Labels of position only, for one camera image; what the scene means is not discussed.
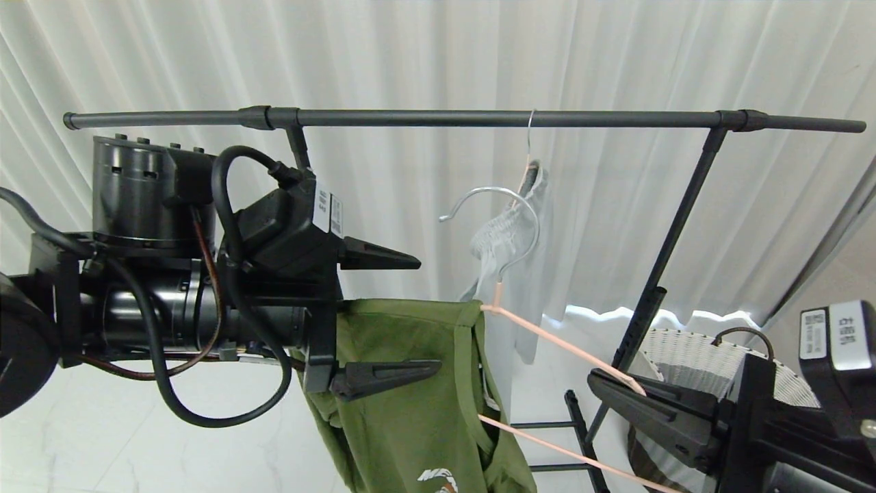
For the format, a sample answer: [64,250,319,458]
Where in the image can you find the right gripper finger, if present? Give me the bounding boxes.
[587,368,727,429]
[626,409,722,475]

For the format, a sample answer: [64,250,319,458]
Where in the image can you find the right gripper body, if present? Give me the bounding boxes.
[719,353,876,493]

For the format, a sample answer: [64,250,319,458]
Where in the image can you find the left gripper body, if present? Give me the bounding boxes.
[197,269,344,396]

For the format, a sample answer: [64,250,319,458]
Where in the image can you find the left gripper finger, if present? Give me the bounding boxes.
[330,359,443,402]
[339,236,422,272]

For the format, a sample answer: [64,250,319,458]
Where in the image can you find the green long-sleeved shirt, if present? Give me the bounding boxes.
[291,298,538,493]

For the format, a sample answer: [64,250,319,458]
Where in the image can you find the pink clothes hanger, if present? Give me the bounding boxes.
[521,110,541,192]
[438,186,682,493]

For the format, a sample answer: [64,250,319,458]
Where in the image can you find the pale grey shorts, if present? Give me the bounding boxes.
[459,160,570,418]

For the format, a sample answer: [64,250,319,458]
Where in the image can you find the white laundry basket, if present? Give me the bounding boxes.
[626,327,822,493]

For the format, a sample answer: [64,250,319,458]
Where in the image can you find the black clothes rack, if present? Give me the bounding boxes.
[63,106,867,493]

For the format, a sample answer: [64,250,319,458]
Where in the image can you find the white curtain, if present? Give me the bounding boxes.
[0,0,876,329]

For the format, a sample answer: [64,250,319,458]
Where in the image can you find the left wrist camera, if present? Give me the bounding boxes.
[229,175,346,275]

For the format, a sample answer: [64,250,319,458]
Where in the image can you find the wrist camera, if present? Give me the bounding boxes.
[229,175,346,275]
[797,300,876,442]

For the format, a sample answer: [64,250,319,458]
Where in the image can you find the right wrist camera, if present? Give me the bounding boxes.
[797,300,876,442]

